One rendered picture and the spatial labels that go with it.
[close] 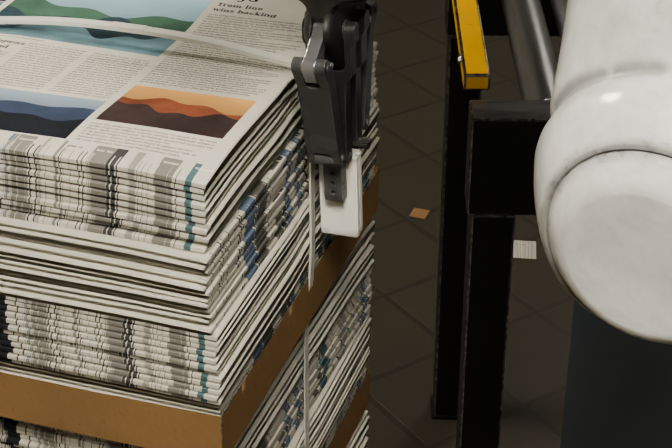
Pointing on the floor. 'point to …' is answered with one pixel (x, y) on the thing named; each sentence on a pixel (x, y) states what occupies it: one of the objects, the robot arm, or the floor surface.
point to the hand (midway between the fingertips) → (340, 191)
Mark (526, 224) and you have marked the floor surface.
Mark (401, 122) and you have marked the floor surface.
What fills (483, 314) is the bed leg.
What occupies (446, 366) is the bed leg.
